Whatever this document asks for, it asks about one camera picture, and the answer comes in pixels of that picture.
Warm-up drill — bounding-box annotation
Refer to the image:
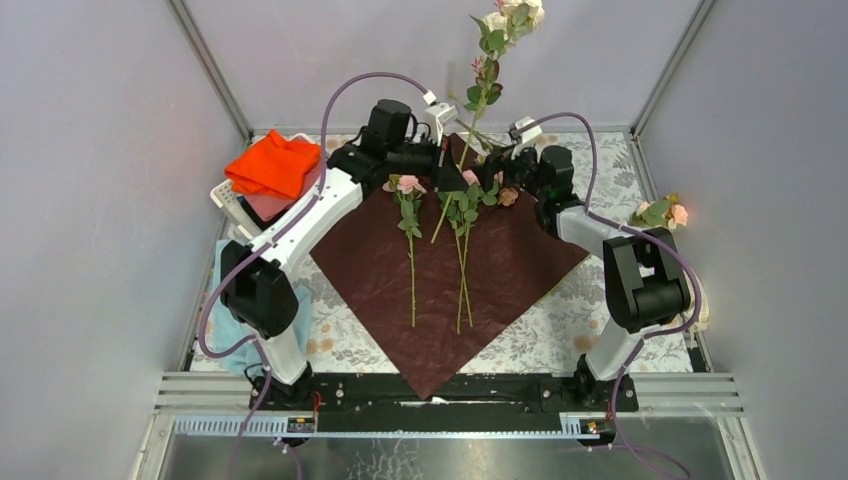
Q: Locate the peach fake flower stem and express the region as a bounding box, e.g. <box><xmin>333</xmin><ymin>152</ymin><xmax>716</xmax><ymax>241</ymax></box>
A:
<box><xmin>628</xmin><ymin>193</ymin><xmax>689</xmax><ymax>232</ymax></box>

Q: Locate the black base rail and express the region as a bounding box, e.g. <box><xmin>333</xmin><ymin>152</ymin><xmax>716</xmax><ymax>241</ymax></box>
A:
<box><xmin>250</xmin><ymin>373</ymin><xmax>639</xmax><ymax>434</ymax></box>

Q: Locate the white plastic basket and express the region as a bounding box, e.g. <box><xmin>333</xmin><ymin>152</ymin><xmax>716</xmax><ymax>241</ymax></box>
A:
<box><xmin>210</xmin><ymin>135</ymin><xmax>318</xmax><ymax>239</ymax></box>

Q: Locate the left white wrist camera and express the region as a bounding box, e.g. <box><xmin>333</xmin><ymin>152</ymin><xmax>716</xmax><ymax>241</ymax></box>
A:
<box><xmin>423</xmin><ymin>102</ymin><xmax>458</xmax><ymax>145</ymax></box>

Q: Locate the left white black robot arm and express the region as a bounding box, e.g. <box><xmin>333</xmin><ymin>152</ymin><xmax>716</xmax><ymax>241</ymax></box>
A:
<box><xmin>220</xmin><ymin>99</ymin><xmax>463</xmax><ymax>411</ymax></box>

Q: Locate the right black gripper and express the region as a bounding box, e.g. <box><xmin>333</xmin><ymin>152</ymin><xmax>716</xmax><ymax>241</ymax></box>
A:
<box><xmin>470</xmin><ymin>139</ymin><xmax>548</xmax><ymax>203</ymax></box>

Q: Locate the dark red wrapping paper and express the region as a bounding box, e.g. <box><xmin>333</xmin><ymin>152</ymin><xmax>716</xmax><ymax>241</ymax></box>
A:
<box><xmin>309</xmin><ymin>132</ymin><xmax>593</xmax><ymax>401</ymax></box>

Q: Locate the light blue cloth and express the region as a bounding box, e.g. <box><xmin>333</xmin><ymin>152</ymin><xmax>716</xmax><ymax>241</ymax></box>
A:
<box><xmin>205</xmin><ymin>239</ymin><xmax>312</xmax><ymax>378</ymax></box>

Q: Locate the orange folded cloth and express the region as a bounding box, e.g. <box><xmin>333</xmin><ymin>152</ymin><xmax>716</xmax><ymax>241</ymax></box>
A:
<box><xmin>224</xmin><ymin>130</ymin><xmax>321</xmax><ymax>200</ymax></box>

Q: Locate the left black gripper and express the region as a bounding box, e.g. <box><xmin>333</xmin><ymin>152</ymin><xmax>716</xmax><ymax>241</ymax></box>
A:
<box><xmin>383</xmin><ymin>131</ymin><xmax>467</xmax><ymax>192</ymax></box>

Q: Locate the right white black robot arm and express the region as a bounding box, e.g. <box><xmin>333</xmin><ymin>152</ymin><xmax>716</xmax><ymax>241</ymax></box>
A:
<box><xmin>473</xmin><ymin>146</ymin><xmax>703</xmax><ymax>412</ymax></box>

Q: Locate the dried brown fake flower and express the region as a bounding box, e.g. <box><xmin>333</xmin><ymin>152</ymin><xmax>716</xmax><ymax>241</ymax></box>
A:
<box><xmin>497</xmin><ymin>187</ymin><xmax>519</xmax><ymax>207</ymax></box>

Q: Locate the floral patterned tablecloth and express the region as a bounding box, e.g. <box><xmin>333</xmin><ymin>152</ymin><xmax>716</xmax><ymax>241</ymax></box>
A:
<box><xmin>190</xmin><ymin>131</ymin><xmax>694</xmax><ymax>376</ymax></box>

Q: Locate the pink fake flower bunch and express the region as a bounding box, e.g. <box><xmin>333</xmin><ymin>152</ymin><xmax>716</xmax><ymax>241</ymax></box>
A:
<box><xmin>439</xmin><ymin>170</ymin><xmax>501</xmax><ymax>334</ymax></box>

